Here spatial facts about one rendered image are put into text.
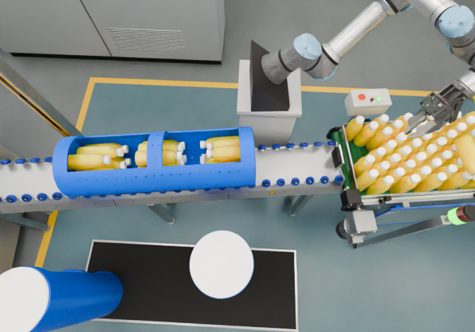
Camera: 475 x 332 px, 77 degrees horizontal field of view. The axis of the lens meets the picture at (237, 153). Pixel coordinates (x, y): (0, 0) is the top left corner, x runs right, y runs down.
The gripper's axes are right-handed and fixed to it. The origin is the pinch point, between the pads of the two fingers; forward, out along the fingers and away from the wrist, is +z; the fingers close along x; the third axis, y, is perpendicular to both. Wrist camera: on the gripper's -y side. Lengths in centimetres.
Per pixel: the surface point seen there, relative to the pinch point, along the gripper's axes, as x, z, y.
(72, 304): -10, 154, 57
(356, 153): -32, 29, -46
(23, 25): -250, 154, 105
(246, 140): -34, 48, 23
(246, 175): -23, 58, 18
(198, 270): 2, 95, 26
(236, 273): 8, 86, 14
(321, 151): -37, 39, -29
